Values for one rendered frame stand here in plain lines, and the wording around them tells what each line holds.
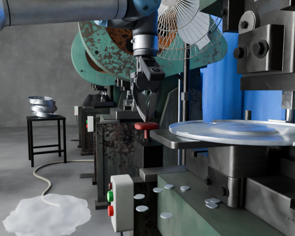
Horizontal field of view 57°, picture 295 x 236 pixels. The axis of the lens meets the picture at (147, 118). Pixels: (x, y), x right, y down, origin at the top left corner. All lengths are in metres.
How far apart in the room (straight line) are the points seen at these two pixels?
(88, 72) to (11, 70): 3.89
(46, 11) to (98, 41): 1.24
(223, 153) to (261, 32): 0.23
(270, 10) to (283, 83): 0.14
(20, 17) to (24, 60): 6.60
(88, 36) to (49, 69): 5.31
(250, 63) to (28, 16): 0.43
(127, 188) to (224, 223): 0.31
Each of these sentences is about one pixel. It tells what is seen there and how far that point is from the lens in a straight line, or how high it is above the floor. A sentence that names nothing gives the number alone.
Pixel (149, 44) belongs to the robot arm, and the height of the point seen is 0.99.
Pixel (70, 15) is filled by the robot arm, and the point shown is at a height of 1.01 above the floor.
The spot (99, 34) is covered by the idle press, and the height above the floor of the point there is 1.21.
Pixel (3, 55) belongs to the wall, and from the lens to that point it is 7.26.
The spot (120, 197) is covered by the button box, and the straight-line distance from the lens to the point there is 0.72.
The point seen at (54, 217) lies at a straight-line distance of 1.73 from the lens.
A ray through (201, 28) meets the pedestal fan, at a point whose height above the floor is 1.14.
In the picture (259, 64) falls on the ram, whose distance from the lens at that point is 0.55.
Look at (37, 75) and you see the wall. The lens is 7.11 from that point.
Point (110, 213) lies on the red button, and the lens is 0.76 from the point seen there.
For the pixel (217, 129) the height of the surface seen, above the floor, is 0.79.
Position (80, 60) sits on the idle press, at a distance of 3.52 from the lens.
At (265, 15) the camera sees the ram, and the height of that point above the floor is 1.00.
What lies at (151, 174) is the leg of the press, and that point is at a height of 0.64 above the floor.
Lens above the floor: 0.86
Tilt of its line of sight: 6 degrees down
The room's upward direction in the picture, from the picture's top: straight up
